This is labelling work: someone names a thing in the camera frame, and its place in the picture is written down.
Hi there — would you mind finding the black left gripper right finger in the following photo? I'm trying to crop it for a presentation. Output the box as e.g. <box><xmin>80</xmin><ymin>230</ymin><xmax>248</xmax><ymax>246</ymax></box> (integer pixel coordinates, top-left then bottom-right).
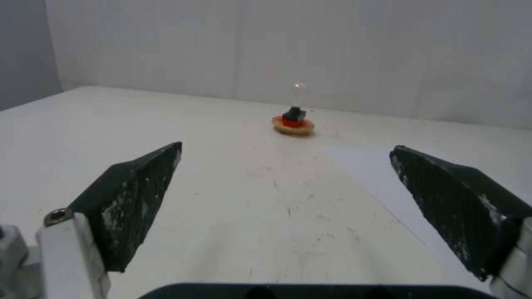
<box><xmin>389</xmin><ymin>145</ymin><xmax>532</xmax><ymax>299</ymax></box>

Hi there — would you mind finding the clear-handled stamp with red base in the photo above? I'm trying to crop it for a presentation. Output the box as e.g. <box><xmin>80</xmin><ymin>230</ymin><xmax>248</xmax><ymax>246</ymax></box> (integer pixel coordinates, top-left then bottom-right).
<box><xmin>281</xmin><ymin>81</ymin><xmax>310</xmax><ymax>127</ymax></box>

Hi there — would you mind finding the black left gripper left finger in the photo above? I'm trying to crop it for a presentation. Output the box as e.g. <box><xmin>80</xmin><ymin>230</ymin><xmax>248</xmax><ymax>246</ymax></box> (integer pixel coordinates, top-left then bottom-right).
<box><xmin>0</xmin><ymin>142</ymin><xmax>184</xmax><ymax>299</ymax></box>

